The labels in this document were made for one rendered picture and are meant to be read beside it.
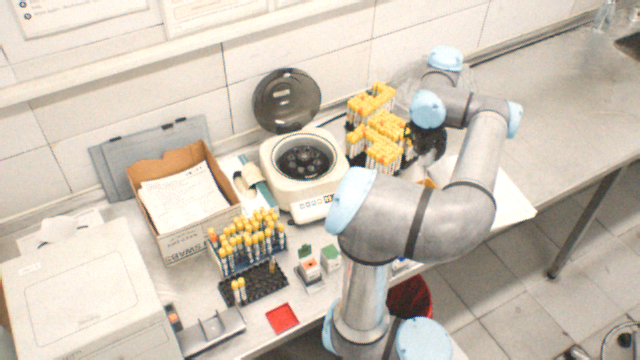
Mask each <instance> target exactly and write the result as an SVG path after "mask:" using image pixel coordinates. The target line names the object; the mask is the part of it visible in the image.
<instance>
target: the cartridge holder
mask: <svg viewBox="0 0 640 360"><path fill-rule="evenodd" d="M294 272H295V273H296V275H297V277H298V278H299V280H300V282H301V284H302V285H303V287H304V289H305V290H306V292H307V294H308V295H310V294H313V293H315V292H317V291H319V290H321V289H323V288H325V287H326V284H325V282H324V281H323V279H322V275H321V273H320V276H318V277H316V278H314V279H312V280H310V281H306V279H305V278H304V276H303V274H302V273H301V271H300V269H299V266H297V267H294Z"/></svg>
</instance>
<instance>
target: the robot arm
mask: <svg viewBox="0 0 640 360"><path fill-rule="evenodd" d="M462 62H463V55H462V53H461V52H460V51H459V50H458V49H457V48H455V47H452V46H448V45H439V46H436V47H434V48H433V49H432V50H431V51H430V53H429V57H428V59H427V66H426V69H425V72H424V74H423V76H422V78H421V81H420V84H419V86H418V88H417V90H416V92H415V93H414V95H413V98H412V102H411V105H410V108H409V113H410V116H411V120H410V121H409V122H406V123H405V127H404V133H403V139H406V137H407V138H408V139H409V140H410V141H411V145H412V146H413V149H412V150H411V151H410V152H409V156H410V157H417V156H421V160H420V161H419V162H418V163H417V166H425V168H429V167H431V166H433V165H434V164H435V163H436V162H437V161H438V160H440V159H441V158H442V157H443V156H444V154H445V151H446V145H447V143H446V141H447V133H446V130H445V128H444V127H448V128H450V129H456V130H462V131H463V129H464V128H466V129H467V131H466V134H465V136H464V139H463V142H462V145H461V148H460V151H459V154H458V157H457V160H456V163H455V166H454V168H453V171H452V174H451V177H450V180H449V183H448V184H446V185H445V186H443V187H442V189H441V190H438V189H434V188H431V187H427V186H424V185H421V184H417V183H414V182H410V181H407V180H404V179H400V178H397V177H393V176H390V175H387V174H383V173H380V172H377V171H376V170H374V169H372V170H369V169H365V168H361V167H352V168H350V169H348V170H347V171H346V173H345V174H344V176H343V178H342V179H341V181H340V183H339V185H338V188H337V190H336V192H335V194H334V197H333V199H332V202H331V205H330V207H329V210H328V213H327V216H326V220H325V225H324V228H325V230H326V231H327V232H328V233H331V235H333V236H336V235H337V242H338V246H339V249H340V250H341V252H342V253H343V255H344V270H343V285H342V297H341V298H337V299H335V300H334V301H333V302H332V303H331V305H330V307H329V309H328V311H327V314H326V317H325V321H324V325H323V326H324V329H323V331H322V341H323V345H324V347H325V348H326V349H327V350H329V351H331V352H333V353H334V354H336V355H338V356H343V357H346V358H348V359H351V360H451V359H452V351H453V350H452V343H451V340H450V338H449V336H448V334H447V332H446V331H445V330H444V328H443V327H442V326H440V325H439V324H438V323H437V322H435V321H433V320H431V319H428V318H424V317H415V318H414V319H409V320H407V321H406V320H403V319H401V318H398V317H395V316H392V315H390V314H389V310H388V307H387V306H386V299H387V294H388V289H389V283H390V278H391V273H392V268H393V263H394V262H395V261H397V260H398V259H399V258H400V257H402V258H404V259H407V260H410V261H413V262H417V263H420V264H427V265H436V264H444V263H447V262H451V261H453V259H456V258H459V257H461V256H463V255H464V254H466V253H468V252H469V251H471V250H472V249H473V248H475V247H476V246H477V245H478V244H479V243H480V242H481V241H482V240H483V239H484V238H485V237H486V235H487V234H488V233H489V231H490V229H491V227H492V225H493V222H494V219H495V214H496V206H497V205H496V201H495V198H494V196H493V192H494V187H495V183H496V178H497V174H498V169H499V164H500V160H501V155H502V151H503V146H504V142H505V139H513V138H514V136H515V134H516V132H517V129H518V126H519V123H520V119H521V116H522V111H523V110H522V107H521V106H520V105H519V104H515V103H512V102H508V101H507V100H504V99H503V100H500V99H496V97H492V96H488V95H484V94H480V93H476V92H472V91H468V90H464V89H460V88H456V86H457V82H458V78H459V75H460V71H461V69H462ZM406 127H408V128H409V129H410V132H409V133H406V134H405V132H406Z"/></svg>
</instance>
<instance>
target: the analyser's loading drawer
mask: <svg viewBox="0 0 640 360"><path fill-rule="evenodd" d="M234 304H235V306H233V307H231V308H229V309H227V310H225V311H222V312H220V313H218V311H217V310H215V313H216V314H215V315H213V316H211V317H208V318H206V319H204V320H202V321H200V319H199V318H197V320H198V322H199V323H197V324H195V325H193V326H191V327H189V328H187V329H185V330H182V331H180V332H178V333H176V337H177V339H178V341H179V344H180V346H179V347H180V348H181V350H182V353H183V355H184V358H186V357H188V356H190V355H192V354H194V353H196V352H198V351H200V350H202V349H204V348H206V347H208V346H210V345H212V344H214V343H216V342H218V341H220V340H222V339H224V338H226V337H228V336H230V335H232V334H234V333H236V332H238V331H240V330H242V329H244V328H246V329H247V330H248V329H249V324H248V321H247V319H246V317H245V315H244V313H243V311H241V309H240V307H239V305H238V303H237V301H235V302H234ZM212 327H213V328H214V330H212V329H211V328H212Z"/></svg>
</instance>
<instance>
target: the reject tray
mask: <svg viewBox="0 0 640 360"><path fill-rule="evenodd" d="M265 315H266V317H267V319H268V321H269V322H270V324H271V326H272V328H273V330H274V332H275V333H276V335H279V334H281V333H283V332H285V331H287V330H288V329H290V328H292V327H294V326H296V325H298V324H300V321H299V320H298V318H297V316H296V314H295V313H294V311H293V309H292V308H291V306H290V304H289V303H288V302H286V303H284V304H282V305H280V306H278V307H276V308H274V309H272V310H270V311H268V312H266V313H265Z"/></svg>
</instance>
